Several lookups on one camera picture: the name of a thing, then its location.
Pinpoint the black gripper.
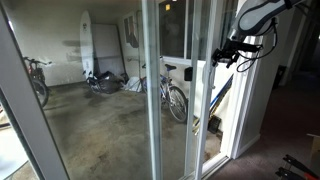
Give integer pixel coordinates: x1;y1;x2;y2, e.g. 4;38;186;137
211;39;263;69

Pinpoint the white door handle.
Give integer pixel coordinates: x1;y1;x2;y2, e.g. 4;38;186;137
209;63;218;90

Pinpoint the white sliding glass door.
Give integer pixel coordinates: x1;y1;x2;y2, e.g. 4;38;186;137
141;0;218;180

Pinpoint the white screen door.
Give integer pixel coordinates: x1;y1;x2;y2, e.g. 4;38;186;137
184;0;204;176

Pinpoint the fixed glass door panel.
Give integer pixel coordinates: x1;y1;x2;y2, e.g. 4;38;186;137
0;0;158;180

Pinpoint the blue ski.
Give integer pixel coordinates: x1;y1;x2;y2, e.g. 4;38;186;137
208;74;234;109

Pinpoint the blue silver bicycle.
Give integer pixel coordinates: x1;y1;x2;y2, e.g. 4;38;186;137
139;63;189;124

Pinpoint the black plastic bin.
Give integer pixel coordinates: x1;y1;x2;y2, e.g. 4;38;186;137
207;114;223;135

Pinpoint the white crumpled cloth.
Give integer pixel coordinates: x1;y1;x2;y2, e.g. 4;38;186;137
122;76;144;93

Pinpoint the black garbage bag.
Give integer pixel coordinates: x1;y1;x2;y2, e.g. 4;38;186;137
96;70;126;95

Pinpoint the cardboard box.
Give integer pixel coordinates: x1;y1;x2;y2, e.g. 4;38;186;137
306;133;320;174

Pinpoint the white surfboard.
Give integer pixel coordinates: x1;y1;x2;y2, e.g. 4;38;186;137
79;9;95;81

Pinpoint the red bicycle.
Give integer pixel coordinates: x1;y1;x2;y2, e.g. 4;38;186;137
22;55;54;108

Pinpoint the black wall box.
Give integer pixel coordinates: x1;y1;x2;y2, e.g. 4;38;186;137
183;66;194;83

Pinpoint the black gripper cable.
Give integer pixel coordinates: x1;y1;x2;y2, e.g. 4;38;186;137
235;17;280;74

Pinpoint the white window frame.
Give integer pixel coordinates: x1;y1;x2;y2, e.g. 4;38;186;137
181;31;266;180

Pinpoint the patio wall window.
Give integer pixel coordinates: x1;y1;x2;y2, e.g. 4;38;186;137
157;0;201;64

